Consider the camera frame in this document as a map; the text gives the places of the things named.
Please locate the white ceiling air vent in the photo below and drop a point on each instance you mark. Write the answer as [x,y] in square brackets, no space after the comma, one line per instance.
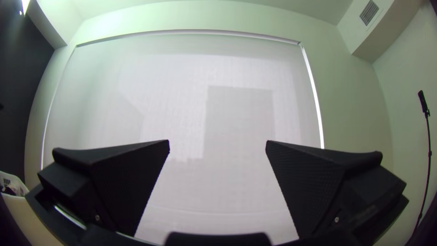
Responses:
[369,12]

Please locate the white laundry basket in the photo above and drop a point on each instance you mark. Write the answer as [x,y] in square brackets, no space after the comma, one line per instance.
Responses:
[20,212]

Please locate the white window blind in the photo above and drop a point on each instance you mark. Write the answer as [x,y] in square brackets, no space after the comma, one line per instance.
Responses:
[187,102]

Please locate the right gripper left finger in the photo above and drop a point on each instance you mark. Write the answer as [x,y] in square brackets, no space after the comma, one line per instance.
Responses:
[119,181]

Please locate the thin black pole stand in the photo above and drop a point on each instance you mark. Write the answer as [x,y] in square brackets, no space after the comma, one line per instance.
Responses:
[422,100]

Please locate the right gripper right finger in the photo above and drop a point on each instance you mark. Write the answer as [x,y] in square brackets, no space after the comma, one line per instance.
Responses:
[314,188]

